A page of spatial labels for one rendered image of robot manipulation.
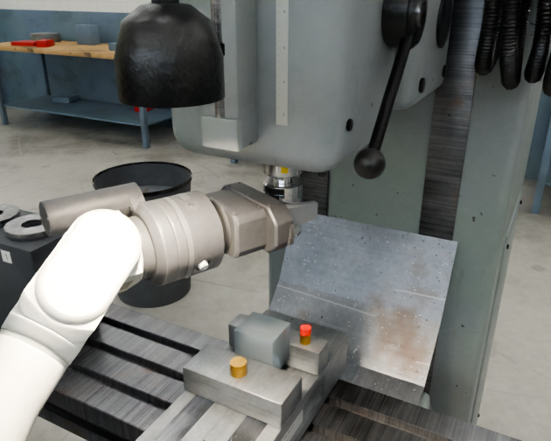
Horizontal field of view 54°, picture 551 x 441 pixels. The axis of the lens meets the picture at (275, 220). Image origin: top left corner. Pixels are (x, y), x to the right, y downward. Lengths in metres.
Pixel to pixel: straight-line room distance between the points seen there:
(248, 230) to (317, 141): 0.13
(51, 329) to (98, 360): 0.49
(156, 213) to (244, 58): 0.17
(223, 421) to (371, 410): 0.24
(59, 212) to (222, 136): 0.17
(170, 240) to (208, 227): 0.04
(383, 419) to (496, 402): 1.52
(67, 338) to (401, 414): 0.53
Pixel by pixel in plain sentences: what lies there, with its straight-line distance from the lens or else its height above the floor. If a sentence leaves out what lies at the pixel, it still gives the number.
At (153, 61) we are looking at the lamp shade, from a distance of 0.35.
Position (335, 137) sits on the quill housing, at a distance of 0.51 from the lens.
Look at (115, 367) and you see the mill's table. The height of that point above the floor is 0.91.
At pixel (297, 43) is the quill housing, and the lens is 0.50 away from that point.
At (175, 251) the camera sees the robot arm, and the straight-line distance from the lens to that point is 0.53.
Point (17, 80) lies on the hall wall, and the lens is 7.95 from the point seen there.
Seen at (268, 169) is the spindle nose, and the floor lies 1.29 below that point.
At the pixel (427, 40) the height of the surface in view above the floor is 1.42.
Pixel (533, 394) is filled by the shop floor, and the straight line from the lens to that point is 2.45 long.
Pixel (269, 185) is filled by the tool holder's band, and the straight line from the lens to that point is 0.62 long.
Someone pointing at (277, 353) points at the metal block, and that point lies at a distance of 0.75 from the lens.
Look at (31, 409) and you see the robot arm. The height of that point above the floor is 1.17.
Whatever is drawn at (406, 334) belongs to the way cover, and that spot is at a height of 0.91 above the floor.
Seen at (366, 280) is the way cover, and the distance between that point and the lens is 1.03.
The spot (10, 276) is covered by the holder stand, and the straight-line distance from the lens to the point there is 1.01.
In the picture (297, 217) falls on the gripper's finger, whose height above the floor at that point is 1.23.
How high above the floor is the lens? 1.48
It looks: 24 degrees down
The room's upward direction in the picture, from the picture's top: straight up
